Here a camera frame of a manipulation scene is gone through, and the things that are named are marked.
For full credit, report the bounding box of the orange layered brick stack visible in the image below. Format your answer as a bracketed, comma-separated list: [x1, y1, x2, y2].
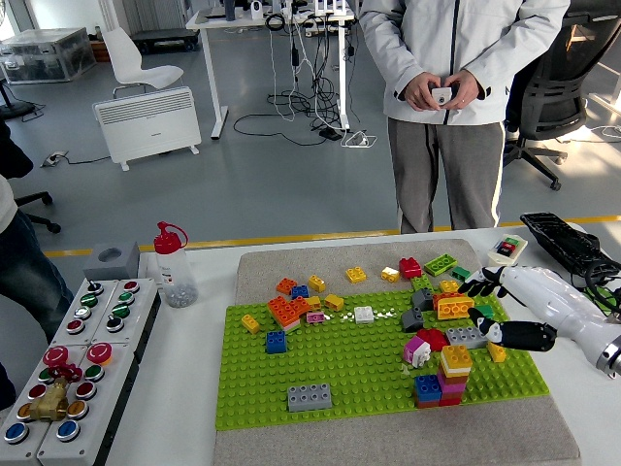
[267, 294, 311, 332]

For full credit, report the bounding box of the white switch box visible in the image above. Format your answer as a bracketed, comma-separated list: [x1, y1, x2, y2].
[486, 235, 529, 269]

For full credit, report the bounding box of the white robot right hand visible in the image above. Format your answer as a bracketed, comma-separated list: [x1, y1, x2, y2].
[458, 264, 617, 364]

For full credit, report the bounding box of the white desk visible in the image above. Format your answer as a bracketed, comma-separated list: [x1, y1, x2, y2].
[185, 5, 363, 142]

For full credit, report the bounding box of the black plastic tray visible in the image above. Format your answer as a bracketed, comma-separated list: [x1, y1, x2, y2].
[519, 212, 621, 280]

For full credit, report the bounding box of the person's right hand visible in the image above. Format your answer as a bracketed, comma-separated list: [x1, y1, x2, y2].
[405, 71, 441, 112]

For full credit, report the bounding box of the white plastic chair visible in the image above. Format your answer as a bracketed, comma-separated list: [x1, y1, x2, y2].
[101, 26, 186, 100]

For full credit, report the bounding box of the grey block with round hole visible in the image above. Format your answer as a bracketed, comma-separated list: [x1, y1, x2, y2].
[82, 241, 142, 283]

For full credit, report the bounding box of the lime green long brick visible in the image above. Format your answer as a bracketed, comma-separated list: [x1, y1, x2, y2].
[423, 253, 458, 277]

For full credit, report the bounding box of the clear bottle with red cap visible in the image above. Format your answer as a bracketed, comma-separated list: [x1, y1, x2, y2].
[152, 220, 200, 309]

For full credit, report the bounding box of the black mesh office chair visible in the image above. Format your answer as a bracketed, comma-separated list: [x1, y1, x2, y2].
[504, 12, 621, 191]

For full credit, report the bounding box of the small grey pushbutton box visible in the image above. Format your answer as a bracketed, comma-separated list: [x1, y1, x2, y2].
[51, 279, 120, 347]
[90, 277, 162, 363]

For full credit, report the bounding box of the dark grey sloped brick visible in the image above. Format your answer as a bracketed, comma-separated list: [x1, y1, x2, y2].
[401, 307, 425, 333]
[410, 287, 436, 312]

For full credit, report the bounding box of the black swivel chair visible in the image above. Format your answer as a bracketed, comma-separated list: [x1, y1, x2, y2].
[0, 118, 62, 234]

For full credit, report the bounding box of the brass valve with red handle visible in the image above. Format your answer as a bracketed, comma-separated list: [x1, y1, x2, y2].
[28, 362, 84, 422]

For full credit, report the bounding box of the large yellow hollow brick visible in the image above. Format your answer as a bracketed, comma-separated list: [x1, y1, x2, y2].
[436, 296, 475, 321]

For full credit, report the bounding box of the yellow brick with white base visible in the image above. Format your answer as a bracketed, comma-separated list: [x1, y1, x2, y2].
[440, 344, 474, 378]

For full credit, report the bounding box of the person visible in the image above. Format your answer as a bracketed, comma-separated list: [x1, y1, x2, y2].
[358, 0, 572, 235]
[0, 175, 75, 344]

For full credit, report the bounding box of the black platform cart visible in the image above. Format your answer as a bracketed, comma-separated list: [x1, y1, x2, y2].
[130, 28, 200, 54]

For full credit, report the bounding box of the grey-brown mat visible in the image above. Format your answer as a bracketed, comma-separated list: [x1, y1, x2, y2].
[212, 237, 582, 466]

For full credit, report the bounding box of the black round stand base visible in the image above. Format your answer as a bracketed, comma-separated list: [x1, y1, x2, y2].
[0, 77, 38, 121]

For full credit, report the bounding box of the pink and white figure brick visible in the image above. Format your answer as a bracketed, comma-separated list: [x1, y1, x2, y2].
[403, 335, 434, 367]

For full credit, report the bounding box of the red rounded brick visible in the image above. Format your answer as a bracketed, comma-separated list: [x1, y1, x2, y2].
[415, 328, 450, 352]

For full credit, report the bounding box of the grey eight-stud brick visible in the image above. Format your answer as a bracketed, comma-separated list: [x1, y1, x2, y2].
[444, 325, 489, 350]
[287, 383, 334, 413]

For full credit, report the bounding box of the large grey pushbutton box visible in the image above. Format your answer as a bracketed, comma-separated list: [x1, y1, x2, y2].
[0, 343, 93, 461]
[36, 342, 142, 466]

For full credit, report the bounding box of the clear plastic crate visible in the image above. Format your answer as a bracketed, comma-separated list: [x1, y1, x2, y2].
[0, 27, 98, 85]

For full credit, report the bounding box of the black cable bundle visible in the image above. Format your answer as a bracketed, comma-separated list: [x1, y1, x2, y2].
[232, 14, 358, 147]

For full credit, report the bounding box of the person's left hand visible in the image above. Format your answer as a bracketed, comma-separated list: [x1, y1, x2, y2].
[443, 69, 482, 112]

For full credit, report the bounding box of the lime green printed part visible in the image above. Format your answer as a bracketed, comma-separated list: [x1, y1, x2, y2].
[584, 285, 620, 316]

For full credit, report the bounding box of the white panel heater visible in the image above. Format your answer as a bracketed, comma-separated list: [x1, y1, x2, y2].
[92, 85, 204, 173]

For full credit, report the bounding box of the green studded baseplate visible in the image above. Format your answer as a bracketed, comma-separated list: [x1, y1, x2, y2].
[214, 280, 551, 432]

